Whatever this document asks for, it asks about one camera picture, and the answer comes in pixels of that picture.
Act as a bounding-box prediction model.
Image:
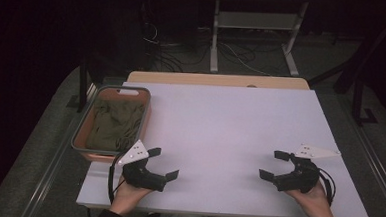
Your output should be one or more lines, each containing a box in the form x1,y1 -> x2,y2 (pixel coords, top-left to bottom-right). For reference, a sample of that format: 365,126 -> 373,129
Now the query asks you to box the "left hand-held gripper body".
116,138 -> 170,192

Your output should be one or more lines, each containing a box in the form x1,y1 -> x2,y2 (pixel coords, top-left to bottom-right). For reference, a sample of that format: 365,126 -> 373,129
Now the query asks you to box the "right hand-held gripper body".
272,142 -> 342,196

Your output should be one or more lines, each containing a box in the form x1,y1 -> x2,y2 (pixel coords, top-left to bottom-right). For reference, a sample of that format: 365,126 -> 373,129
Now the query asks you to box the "person's left hand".
109,175 -> 155,217

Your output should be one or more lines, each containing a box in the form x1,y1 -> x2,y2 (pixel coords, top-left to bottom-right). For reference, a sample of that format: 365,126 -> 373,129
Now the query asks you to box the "person's right hand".
282,178 -> 342,217

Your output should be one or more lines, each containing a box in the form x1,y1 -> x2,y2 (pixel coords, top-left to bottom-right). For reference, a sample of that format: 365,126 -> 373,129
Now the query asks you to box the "olive green cloth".
85,97 -> 146,154

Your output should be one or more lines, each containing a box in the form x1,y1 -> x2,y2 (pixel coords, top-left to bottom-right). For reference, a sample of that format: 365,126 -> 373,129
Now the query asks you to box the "orange basket with grey rim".
69,82 -> 153,166

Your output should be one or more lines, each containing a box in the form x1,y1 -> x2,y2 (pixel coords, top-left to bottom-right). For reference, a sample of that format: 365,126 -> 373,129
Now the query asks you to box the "black metal stand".
304,8 -> 386,129
68,57 -> 96,114

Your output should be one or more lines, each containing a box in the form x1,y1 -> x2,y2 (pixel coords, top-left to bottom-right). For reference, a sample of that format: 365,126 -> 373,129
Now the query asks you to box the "white metal stand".
209,0 -> 310,78

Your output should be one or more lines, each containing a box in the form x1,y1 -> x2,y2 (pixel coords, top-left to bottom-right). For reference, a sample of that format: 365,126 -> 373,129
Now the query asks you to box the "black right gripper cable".
315,167 -> 339,207

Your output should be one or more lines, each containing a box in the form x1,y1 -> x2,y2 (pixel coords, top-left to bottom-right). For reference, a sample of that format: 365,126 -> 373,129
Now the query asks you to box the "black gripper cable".
106,157 -> 127,206
315,167 -> 339,207

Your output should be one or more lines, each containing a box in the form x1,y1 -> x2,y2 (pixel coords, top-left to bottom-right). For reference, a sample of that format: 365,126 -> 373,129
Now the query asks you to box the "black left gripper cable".
106,157 -> 127,206

